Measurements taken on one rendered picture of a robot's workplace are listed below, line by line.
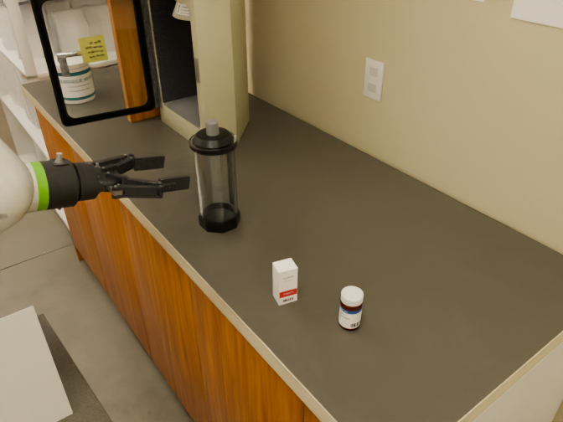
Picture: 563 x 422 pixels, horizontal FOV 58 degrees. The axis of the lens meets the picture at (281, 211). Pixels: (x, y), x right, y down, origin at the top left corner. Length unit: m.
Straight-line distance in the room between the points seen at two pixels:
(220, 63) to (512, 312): 0.99
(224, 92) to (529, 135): 0.83
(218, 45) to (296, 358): 0.91
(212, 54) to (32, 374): 0.98
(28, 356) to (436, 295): 0.75
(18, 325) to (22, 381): 0.10
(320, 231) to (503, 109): 0.52
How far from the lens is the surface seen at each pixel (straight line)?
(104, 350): 2.33
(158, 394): 2.12
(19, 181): 0.79
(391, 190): 1.42
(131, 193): 1.03
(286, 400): 1.08
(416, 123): 1.48
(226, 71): 1.54
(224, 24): 1.50
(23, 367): 0.84
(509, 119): 1.32
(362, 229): 1.25
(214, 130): 1.14
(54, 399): 0.90
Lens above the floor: 1.66
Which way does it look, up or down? 34 degrees down
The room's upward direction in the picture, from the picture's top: straight up
